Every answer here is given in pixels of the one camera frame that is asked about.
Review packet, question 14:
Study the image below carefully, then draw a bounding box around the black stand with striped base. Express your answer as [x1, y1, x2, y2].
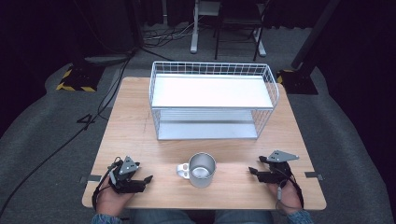
[55, 0, 106, 93]
[276, 0, 342, 95]

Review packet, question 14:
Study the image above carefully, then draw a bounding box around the bundle of floor cables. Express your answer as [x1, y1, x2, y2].
[141, 18, 200, 48]

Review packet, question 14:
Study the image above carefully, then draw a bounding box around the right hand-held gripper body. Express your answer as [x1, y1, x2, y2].
[257, 149, 300, 185]

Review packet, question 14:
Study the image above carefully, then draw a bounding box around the black chair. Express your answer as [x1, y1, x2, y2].
[213, 0, 268, 63]

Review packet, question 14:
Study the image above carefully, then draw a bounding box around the metal cup with white handle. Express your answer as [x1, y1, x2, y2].
[176, 151, 218, 189]

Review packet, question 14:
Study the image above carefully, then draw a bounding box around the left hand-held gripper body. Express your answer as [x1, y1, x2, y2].
[107, 155, 148, 195]

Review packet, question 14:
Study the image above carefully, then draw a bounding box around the person's left hand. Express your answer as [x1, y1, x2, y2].
[95, 182, 135, 217]

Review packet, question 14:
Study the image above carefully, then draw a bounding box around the white metal stand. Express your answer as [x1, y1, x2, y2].
[190, 0, 222, 54]

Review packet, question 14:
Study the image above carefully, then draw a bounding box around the long black floor cable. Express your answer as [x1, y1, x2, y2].
[0, 46, 148, 216]

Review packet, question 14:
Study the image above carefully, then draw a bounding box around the white wire shelf rack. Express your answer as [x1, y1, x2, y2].
[148, 60, 281, 141]

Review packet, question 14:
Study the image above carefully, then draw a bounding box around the right gripper cable with plug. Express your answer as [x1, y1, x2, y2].
[275, 169, 305, 217]

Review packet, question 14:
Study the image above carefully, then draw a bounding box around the person's right hand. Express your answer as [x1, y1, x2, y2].
[268, 178, 304, 216]

